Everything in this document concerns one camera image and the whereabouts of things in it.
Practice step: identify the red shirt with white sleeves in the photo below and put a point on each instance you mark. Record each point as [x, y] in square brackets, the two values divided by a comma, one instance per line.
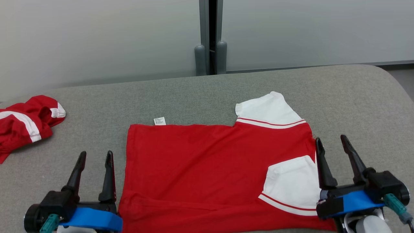
[194, 168]

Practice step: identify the teal right camera connector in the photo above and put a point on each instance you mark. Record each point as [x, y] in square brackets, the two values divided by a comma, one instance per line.
[394, 204]

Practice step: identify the right gripper with blue band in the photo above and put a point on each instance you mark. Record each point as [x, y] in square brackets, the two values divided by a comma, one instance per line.
[346, 202]

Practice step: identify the grey partition post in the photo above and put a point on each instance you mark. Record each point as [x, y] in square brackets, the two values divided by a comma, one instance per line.
[221, 55]
[203, 32]

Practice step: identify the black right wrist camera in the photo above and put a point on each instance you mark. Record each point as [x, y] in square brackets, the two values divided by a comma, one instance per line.
[386, 184]

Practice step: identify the red shorts with white stripe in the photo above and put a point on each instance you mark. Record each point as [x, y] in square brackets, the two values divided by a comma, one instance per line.
[19, 129]

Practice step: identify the white partition panel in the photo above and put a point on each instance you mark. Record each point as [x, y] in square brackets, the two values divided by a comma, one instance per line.
[97, 38]
[323, 29]

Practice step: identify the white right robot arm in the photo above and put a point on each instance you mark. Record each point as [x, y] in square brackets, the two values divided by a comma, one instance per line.
[372, 226]

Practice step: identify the teal camera connector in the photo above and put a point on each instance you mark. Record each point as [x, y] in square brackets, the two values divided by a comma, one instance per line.
[50, 223]
[394, 204]

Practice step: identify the teal left camera connector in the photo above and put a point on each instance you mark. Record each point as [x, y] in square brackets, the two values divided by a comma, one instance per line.
[50, 223]

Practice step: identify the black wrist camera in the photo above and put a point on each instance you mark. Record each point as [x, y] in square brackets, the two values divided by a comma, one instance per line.
[56, 204]
[386, 184]

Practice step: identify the left gripper with blue band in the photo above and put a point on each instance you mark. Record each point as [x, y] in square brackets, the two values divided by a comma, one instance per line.
[93, 218]

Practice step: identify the grey fabric sofa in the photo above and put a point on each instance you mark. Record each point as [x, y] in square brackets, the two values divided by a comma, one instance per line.
[194, 97]

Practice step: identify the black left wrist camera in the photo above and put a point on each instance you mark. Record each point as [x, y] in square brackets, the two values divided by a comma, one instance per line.
[56, 204]

